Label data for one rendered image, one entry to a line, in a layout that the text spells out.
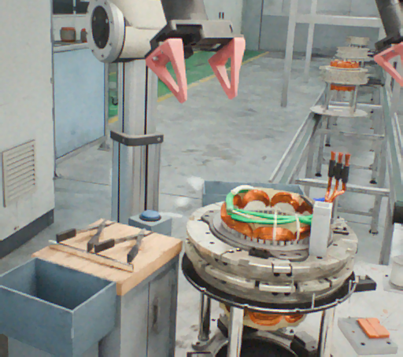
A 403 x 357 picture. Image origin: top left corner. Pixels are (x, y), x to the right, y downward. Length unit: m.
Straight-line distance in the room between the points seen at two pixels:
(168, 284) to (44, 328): 0.28
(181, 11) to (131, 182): 0.71
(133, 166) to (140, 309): 0.47
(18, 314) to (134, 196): 0.58
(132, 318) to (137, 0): 0.68
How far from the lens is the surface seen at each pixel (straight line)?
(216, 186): 1.43
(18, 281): 1.01
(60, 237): 1.03
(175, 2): 0.78
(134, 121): 1.38
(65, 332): 0.88
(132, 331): 1.03
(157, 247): 1.05
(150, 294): 1.05
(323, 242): 0.98
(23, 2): 3.40
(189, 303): 1.44
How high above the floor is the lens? 1.51
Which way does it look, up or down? 16 degrees down
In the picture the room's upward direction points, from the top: 3 degrees clockwise
